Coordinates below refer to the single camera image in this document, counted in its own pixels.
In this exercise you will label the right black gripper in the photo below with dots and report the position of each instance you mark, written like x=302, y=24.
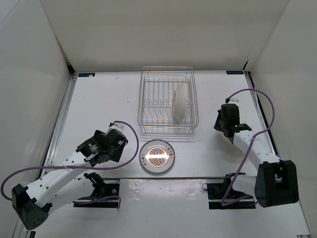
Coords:
x=216, y=126

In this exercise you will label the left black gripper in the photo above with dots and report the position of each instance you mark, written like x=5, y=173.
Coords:
x=117, y=152

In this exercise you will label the orange patterned round plate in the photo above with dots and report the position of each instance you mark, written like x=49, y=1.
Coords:
x=157, y=156

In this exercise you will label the white ribbed plate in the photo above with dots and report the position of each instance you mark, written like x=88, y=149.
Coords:
x=179, y=102

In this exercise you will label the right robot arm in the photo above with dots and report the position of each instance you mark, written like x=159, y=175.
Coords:
x=276, y=180

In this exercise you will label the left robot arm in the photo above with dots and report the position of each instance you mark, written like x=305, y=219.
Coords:
x=34, y=202

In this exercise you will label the right blue table label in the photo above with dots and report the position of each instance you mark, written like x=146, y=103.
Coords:
x=234, y=72

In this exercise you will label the blue table label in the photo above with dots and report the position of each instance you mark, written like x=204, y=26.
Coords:
x=234, y=72
x=86, y=74

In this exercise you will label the left blue table label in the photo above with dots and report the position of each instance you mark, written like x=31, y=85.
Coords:
x=86, y=74

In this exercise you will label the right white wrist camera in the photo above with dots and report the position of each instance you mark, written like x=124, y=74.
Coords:
x=231, y=101

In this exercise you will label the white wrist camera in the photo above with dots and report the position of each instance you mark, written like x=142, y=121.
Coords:
x=115, y=125
x=231, y=101

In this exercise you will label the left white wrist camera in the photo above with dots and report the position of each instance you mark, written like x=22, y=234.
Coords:
x=115, y=125

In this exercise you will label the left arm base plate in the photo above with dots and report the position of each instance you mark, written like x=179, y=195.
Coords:
x=111, y=188

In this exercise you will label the metal wire dish rack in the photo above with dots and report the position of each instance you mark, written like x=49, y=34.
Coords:
x=157, y=85

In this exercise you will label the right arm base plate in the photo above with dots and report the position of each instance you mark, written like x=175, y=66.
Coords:
x=216, y=193

